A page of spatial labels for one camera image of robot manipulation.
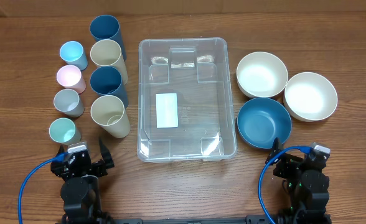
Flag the pink small cup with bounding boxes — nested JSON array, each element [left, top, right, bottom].
[[56, 65, 86, 94]]

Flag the near beige tall cup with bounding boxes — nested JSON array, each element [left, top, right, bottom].
[[90, 95, 131, 138]]

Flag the dark blue bowl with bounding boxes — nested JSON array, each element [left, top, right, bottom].
[[237, 98, 293, 149]]

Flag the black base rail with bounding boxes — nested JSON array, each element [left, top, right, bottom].
[[114, 215, 271, 224]]

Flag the white label in bin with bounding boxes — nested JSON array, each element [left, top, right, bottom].
[[156, 93, 178, 128]]

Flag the far beige tall cup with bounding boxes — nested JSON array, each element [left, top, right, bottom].
[[90, 39, 128, 85]]

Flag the far dark blue tall cup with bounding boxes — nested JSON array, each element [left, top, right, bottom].
[[89, 15, 127, 60]]

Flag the beige tall cup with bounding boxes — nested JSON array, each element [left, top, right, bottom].
[[90, 39, 128, 85], [90, 95, 131, 138]]

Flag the blue cable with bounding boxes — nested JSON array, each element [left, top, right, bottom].
[[17, 152, 68, 224], [257, 145, 313, 224]]

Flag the left blue cable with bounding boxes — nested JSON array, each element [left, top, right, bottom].
[[17, 152, 68, 224]]

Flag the dark blue tall cup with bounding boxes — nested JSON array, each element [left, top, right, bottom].
[[90, 66, 129, 108], [89, 15, 127, 60]]

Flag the mint green small cup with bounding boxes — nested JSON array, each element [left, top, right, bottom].
[[49, 118, 81, 145]]

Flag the near dark blue tall cup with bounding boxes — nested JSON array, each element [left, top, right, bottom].
[[90, 66, 129, 108]]

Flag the light blue small cup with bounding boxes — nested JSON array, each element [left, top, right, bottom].
[[59, 40, 88, 70]]

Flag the right blue cable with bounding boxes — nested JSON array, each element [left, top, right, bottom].
[[257, 145, 313, 224]]

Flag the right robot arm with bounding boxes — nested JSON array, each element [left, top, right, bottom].
[[258, 138, 332, 223]]

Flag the grey small cup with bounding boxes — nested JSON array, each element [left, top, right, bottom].
[[54, 89, 85, 118]]

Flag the clear plastic storage bin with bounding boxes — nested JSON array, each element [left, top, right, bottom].
[[137, 37, 237, 163]]

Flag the cream bowl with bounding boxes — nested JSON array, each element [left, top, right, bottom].
[[236, 52, 289, 98], [283, 72, 338, 122]]

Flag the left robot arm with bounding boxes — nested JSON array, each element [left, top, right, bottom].
[[50, 139, 115, 224]]

